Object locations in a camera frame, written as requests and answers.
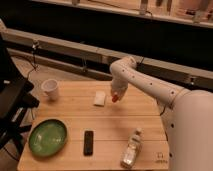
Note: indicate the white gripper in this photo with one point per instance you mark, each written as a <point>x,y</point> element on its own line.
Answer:
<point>118,86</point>

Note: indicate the black office chair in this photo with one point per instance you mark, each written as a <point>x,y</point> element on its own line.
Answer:
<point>15,99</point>

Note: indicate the clear plastic bottle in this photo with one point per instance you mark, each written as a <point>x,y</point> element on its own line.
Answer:
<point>132,150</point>

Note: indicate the white paper cup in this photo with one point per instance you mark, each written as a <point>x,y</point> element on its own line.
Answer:
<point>51,89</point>

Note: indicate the white sponge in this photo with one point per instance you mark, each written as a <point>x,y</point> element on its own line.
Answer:
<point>100,97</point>

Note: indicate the green bowl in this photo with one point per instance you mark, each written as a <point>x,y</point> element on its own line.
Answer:
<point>47,138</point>

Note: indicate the red orange pepper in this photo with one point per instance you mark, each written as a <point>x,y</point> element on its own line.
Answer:
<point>115,98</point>

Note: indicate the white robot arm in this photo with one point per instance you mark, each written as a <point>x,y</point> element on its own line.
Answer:
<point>191,138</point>

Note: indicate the black remote control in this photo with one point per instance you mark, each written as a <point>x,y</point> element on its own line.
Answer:
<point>88,143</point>

